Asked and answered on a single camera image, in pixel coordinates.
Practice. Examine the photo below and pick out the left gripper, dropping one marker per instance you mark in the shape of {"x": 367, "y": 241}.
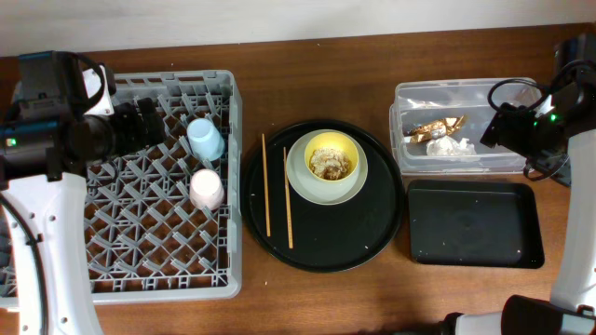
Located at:
{"x": 141, "y": 123}

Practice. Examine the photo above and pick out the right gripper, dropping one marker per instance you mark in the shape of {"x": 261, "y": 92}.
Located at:
{"x": 494, "y": 128}

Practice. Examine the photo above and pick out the blue cup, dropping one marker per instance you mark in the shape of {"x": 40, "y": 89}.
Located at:
{"x": 205, "y": 139}

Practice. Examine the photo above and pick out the white tissue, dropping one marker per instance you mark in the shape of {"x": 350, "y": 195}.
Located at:
{"x": 447, "y": 146}

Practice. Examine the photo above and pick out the gold snack wrapper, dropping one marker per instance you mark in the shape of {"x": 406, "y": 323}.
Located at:
{"x": 436, "y": 129}

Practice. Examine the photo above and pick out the pink cup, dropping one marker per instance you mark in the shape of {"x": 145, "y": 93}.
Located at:
{"x": 206, "y": 189}

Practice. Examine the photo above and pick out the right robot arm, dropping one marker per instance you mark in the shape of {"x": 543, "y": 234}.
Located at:
{"x": 556, "y": 135}

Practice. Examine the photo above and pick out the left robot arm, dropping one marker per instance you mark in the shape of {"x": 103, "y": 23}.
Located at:
{"x": 62, "y": 123}

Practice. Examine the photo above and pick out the grey dishwasher rack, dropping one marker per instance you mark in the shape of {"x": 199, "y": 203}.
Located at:
{"x": 145, "y": 240}

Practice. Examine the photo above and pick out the clear plastic bin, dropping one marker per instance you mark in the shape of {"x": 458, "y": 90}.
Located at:
{"x": 420, "y": 103}

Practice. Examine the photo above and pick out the black rectangular tray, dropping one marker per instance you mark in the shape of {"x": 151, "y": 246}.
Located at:
{"x": 474, "y": 223}

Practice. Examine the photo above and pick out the left wooden chopstick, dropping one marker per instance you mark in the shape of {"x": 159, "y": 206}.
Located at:
{"x": 266, "y": 193}

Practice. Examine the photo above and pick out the wooden chopstick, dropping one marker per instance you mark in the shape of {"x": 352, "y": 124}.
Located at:
{"x": 266, "y": 193}
{"x": 287, "y": 200}

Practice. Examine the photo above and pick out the grey plate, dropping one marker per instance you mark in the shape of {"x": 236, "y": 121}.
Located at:
{"x": 317, "y": 190}

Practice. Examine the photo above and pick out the yellow bowl with food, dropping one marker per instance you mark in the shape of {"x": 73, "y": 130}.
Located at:
{"x": 332, "y": 156}

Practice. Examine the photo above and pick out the right wooden chopstick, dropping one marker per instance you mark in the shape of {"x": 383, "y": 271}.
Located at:
{"x": 287, "y": 200}

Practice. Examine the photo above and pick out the round black tray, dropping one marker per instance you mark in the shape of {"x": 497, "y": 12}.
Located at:
{"x": 326, "y": 238}

